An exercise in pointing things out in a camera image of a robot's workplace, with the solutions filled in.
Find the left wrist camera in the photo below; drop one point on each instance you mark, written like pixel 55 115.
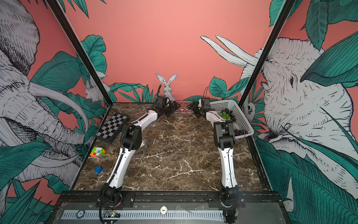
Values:
pixel 161 102

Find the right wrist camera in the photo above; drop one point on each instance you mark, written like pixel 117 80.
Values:
pixel 204 103

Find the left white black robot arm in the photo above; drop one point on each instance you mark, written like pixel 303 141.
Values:
pixel 131 141

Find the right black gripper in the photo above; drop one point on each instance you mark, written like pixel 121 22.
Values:
pixel 195 108

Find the left black frame post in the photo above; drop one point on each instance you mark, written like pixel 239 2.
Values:
pixel 67 27

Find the green grape bunch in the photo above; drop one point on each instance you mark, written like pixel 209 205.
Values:
pixel 225 116

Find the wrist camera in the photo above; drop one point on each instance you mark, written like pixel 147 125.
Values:
pixel 204 103
pixel 161 102

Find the white slotted cable duct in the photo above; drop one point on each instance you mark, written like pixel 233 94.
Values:
pixel 142 214

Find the small blue cube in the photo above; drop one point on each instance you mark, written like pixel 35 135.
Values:
pixel 98 170

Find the red grape bunch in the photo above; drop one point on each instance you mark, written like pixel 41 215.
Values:
pixel 184 110

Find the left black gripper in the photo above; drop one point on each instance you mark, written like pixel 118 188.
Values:
pixel 173 108

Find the black frame post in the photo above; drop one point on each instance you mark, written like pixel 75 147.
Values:
pixel 67 27
pixel 285 10

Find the black white checkerboard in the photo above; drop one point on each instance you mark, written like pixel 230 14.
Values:
pixel 112 128

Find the white plastic perforated basket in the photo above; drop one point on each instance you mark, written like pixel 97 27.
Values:
pixel 241 122

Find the right black frame post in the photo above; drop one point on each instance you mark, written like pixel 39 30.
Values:
pixel 285 10

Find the colourful rubik cube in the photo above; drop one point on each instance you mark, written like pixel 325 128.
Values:
pixel 98 152

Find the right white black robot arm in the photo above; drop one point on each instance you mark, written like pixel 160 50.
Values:
pixel 224 140

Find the clear plastic clamshell container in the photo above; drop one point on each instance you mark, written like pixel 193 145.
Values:
pixel 185 104

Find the black front mounting rail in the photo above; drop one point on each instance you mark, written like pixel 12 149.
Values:
pixel 215 199

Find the dark purple grape bunch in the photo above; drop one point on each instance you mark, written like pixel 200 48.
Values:
pixel 233 119
pixel 239 132

